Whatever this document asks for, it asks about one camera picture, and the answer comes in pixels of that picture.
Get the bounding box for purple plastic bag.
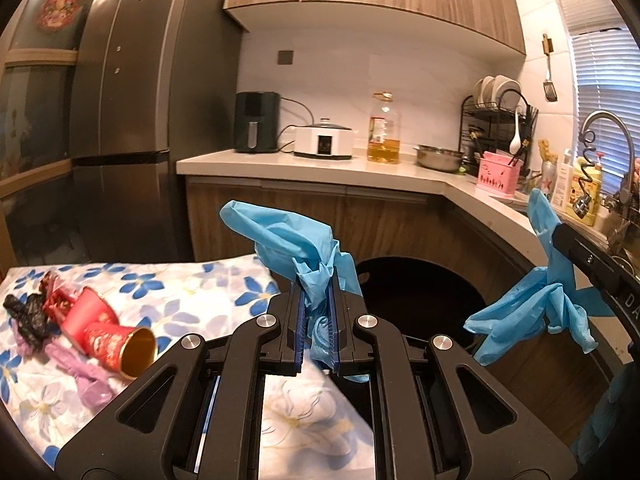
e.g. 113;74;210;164
15;330;113;408

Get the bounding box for yellow dish soap bottle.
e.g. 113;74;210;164
570;157;603;226

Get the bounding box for black dish rack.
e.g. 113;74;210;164
460;92;538;181

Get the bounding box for steel faucet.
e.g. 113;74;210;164
580;110;638;201

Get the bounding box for blue floral tablecloth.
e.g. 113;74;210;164
0;255;381;480

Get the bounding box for dark steel refrigerator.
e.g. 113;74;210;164
65;0;246;263

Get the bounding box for steel sink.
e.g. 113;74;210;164
600;195;640;271

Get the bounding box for steel bowl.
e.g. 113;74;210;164
414;144;466;173

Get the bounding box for pink utensil holder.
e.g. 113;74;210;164
475;152;523;197

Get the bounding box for cooking oil bottle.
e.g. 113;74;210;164
366;92;402;165

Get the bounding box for white ladle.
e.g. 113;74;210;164
509;107;523;153

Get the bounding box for black trash bin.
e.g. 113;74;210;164
357;256;488;361

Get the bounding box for red paper cup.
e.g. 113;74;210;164
62;286;158;380

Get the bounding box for blue plastic bag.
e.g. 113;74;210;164
220;200;368;383
464;189;618;366

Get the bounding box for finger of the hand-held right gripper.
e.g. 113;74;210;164
552;224;640;333

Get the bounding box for white electric cooker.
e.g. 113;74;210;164
293;117;357;161

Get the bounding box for window blinds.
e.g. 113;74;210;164
570;22;640;201

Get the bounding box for kitchen counter with wooden cabinets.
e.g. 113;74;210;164
176;150;640;461

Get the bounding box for red round door decoration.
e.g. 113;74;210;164
37;0;83;28

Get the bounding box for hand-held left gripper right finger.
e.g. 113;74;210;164
330;275;573;480

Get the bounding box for hanging metal spatula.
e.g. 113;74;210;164
542;34;558;103

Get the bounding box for red snack wrapper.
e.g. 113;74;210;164
37;272;76;322

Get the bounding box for small black plastic bag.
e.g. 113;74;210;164
2;292;48;353

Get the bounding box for white plastic bottle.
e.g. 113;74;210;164
555;149;576;208

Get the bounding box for black air fryer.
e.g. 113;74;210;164
234;91;282;154

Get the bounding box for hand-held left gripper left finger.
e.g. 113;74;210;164
52;280;307;480

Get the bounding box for wooden framed glass door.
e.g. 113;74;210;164
0;0;108;281

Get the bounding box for black power cable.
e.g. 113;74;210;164
277;97;321;153

